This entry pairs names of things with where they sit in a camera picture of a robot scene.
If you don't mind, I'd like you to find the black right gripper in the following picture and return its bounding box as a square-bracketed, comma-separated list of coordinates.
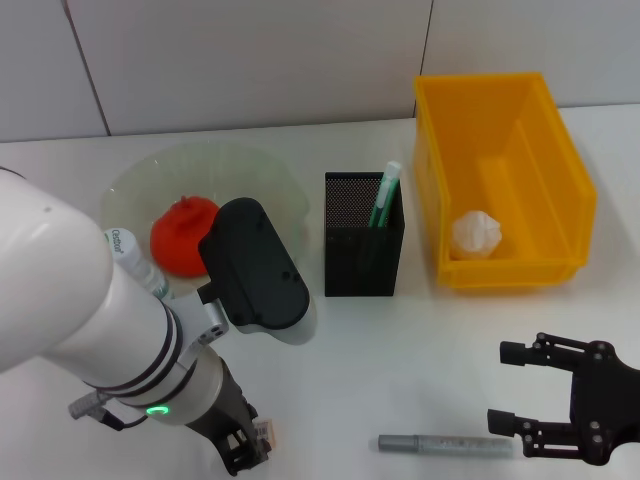
[487, 331, 640, 466]

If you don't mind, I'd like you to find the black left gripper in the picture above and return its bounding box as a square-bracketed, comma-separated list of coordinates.
[187, 357, 275, 477]

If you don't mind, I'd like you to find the beige eraser with barcode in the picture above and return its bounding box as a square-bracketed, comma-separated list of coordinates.
[254, 418, 277, 451]

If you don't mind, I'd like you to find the grey marker pen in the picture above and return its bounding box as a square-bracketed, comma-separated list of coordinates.
[375, 433, 516, 457]

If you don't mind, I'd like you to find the white paper ball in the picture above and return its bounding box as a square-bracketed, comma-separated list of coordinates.
[452, 209, 504, 260]

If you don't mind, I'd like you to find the green pen with clear cap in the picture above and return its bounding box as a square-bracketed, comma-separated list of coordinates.
[367, 160, 404, 229]

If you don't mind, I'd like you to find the red-orange toy orange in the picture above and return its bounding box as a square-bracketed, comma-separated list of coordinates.
[151, 195, 222, 279]

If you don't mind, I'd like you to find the clear water bottle green label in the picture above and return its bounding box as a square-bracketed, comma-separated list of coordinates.
[102, 227, 171, 301]

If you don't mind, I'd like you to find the black mesh pen holder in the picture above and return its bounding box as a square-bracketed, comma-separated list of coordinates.
[323, 171, 405, 298]

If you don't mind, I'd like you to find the translucent green wavy fruit plate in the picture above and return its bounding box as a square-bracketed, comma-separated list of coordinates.
[97, 141, 311, 301]

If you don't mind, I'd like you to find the yellow plastic bin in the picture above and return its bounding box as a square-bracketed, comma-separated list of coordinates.
[412, 71, 599, 290]

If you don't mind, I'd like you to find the left wrist cable with plug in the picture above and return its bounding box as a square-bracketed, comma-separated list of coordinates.
[67, 390, 151, 432]

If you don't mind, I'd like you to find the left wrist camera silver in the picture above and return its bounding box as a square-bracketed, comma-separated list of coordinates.
[197, 197, 319, 347]

